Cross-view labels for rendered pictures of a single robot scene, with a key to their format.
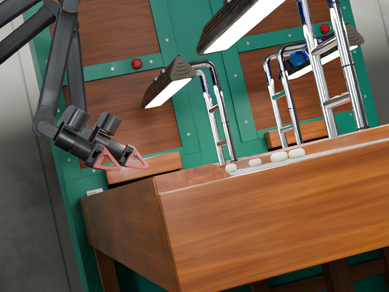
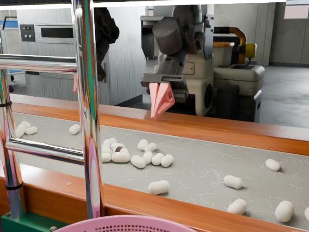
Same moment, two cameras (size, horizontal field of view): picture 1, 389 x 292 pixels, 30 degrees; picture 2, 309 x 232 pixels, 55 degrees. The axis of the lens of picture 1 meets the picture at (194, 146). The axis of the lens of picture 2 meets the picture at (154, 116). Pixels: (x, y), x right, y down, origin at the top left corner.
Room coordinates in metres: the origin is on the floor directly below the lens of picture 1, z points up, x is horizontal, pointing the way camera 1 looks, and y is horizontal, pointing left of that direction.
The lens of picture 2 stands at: (2.83, -0.31, 1.01)
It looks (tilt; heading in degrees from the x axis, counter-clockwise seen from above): 17 degrees down; 126
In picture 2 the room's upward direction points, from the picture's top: straight up
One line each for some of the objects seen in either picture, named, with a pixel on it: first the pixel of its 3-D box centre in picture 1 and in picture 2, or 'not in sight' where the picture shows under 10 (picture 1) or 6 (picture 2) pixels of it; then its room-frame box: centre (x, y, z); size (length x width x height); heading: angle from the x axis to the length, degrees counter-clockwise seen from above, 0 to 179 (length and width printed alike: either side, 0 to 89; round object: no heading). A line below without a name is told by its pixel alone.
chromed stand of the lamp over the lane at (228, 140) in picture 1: (197, 130); (79, 97); (2.47, -0.02, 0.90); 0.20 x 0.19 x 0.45; 13
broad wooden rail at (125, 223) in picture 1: (128, 221); (44, 129); (1.97, 0.22, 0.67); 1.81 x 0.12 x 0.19; 13
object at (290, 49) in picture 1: (305, 107); not in sight; (2.56, -0.41, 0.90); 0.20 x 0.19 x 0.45; 13
